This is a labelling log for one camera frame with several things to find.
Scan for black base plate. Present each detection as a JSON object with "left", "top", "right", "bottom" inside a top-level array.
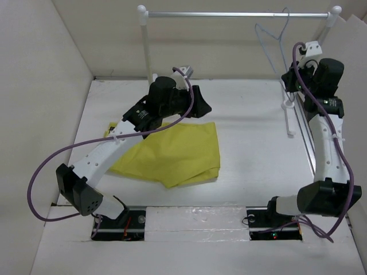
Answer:
[
  {"left": 91, "top": 207, "right": 146, "bottom": 242},
  {"left": 242, "top": 207, "right": 302, "bottom": 241}
]

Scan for yellow trousers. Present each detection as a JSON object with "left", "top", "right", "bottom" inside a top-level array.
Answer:
[{"left": 109, "top": 122, "right": 220, "bottom": 188}]

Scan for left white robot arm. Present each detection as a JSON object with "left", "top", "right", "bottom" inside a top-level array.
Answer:
[{"left": 56, "top": 76, "right": 212, "bottom": 227}]

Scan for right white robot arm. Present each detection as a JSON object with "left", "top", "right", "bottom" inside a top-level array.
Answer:
[{"left": 265, "top": 58, "right": 362, "bottom": 226}]

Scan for blue wire hanger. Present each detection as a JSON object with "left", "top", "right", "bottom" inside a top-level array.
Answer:
[{"left": 254, "top": 7, "right": 290, "bottom": 76}]

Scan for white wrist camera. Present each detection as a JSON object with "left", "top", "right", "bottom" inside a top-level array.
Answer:
[
  {"left": 298, "top": 41, "right": 322, "bottom": 67},
  {"left": 170, "top": 66, "right": 194, "bottom": 90}
]

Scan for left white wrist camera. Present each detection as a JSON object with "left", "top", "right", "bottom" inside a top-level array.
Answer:
[{"left": 170, "top": 66, "right": 194, "bottom": 90}]

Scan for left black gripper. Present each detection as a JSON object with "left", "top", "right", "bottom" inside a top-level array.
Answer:
[{"left": 161, "top": 85, "right": 210, "bottom": 119}]

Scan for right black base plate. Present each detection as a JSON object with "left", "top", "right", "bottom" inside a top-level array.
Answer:
[{"left": 242, "top": 207, "right": 302, "bottom": 241}]

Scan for white and metal clothes rack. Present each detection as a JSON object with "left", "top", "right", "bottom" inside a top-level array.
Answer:
[{"left": 137, "top": 5, "right": 341, "bottom": 136}]

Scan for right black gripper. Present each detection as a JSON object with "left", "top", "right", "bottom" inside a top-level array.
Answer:
[{"left": 282, "top": 58, "right": 318, "bottom": 96}]

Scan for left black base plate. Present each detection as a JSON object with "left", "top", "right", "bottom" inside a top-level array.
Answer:
[{"left": 91, "top": 207, "right": 146, "bottom": 242}]

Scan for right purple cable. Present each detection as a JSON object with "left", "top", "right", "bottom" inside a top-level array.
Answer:
[{"left": 257, "top": 42, "right": 355, "bottom": 243}]

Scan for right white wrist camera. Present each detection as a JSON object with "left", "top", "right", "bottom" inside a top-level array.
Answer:
[{"left": 298, "top": 41, "right": 322, "bottom": 67}]

